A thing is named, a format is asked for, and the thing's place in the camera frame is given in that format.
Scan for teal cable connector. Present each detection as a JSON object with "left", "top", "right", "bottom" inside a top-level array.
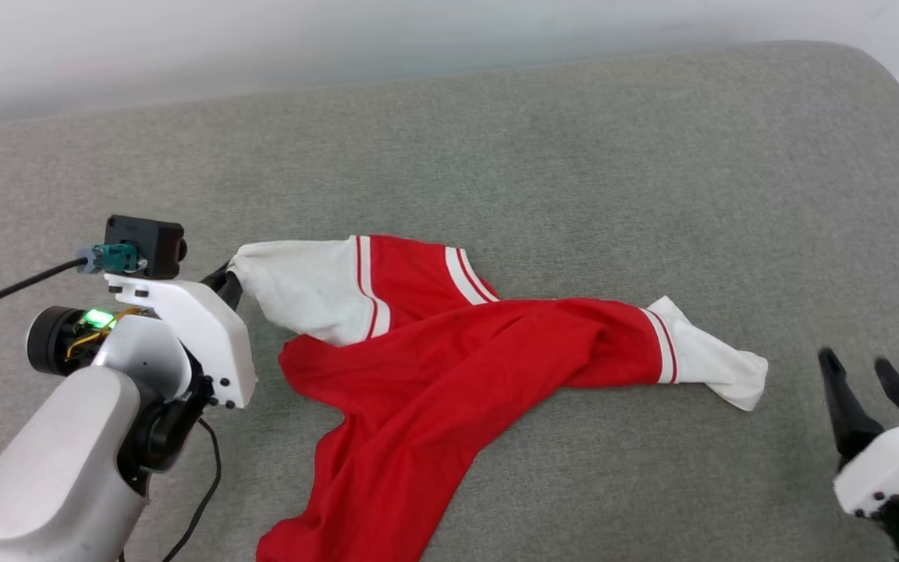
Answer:
[{"left": 77, "top": 244, "right": 141, "bottom": 275}]

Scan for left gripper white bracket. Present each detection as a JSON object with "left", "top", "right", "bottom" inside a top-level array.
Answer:
[{"left": 26, "top": 261, "right": 257, "bottom": 409}]

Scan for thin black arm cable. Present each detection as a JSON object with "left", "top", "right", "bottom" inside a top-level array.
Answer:
[{"left": 161, "top": 418, "right": 222, "bottom": 562}]

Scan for red white striped garment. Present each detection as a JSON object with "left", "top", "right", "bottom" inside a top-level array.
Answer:
[{"left": 227, "top": 234, "right": 769, "bottom": 562}]

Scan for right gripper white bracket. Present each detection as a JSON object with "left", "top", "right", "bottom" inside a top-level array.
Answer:
[{"left": 818, "top": 348, "right": 899, "bottom": 562}]

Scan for black camera cable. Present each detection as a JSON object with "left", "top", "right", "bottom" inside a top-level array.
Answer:
[{"left": 0, "top": 259, "right": 85, "bottom": 308}]

